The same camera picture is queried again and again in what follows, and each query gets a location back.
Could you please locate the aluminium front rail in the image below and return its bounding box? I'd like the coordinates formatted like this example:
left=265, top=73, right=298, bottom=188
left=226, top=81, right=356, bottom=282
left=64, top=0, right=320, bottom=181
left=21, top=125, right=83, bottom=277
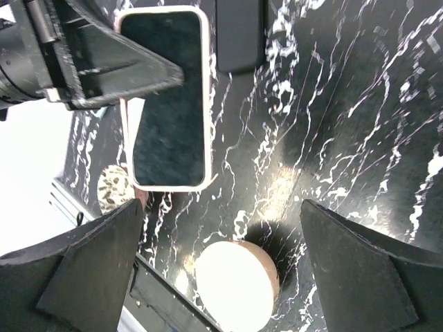
left=49, top=178, right=84, bottom=227

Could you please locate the leaf patterned bowl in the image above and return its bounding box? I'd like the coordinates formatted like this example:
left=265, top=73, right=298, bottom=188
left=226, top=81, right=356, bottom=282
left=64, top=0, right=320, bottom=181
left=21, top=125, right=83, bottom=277
left=97, top=165, right=134, bottom=214

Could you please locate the white round bowl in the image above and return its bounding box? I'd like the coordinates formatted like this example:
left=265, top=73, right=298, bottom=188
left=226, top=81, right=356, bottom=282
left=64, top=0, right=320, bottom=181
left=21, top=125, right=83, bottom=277
left=195, top=241, right=280, bottom=331

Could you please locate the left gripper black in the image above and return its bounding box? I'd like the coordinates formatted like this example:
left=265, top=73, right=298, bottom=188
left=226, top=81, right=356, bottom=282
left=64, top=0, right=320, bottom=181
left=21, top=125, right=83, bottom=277
left=1, top=1, right=184, bottom=111

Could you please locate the pink phone case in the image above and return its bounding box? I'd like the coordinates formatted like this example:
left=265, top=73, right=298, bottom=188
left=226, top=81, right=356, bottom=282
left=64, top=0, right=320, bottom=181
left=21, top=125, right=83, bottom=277
left=115, top=5, right=213, bottom=192

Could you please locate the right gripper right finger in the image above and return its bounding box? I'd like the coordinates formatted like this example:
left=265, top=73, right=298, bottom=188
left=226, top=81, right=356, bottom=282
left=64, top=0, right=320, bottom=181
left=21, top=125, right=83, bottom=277
left=300, top=200, right=442, bottom=331

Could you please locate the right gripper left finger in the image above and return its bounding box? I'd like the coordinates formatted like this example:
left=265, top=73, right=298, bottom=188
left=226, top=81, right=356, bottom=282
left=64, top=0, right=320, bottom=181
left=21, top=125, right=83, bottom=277
left=1, top=199, right=143, bottom=331

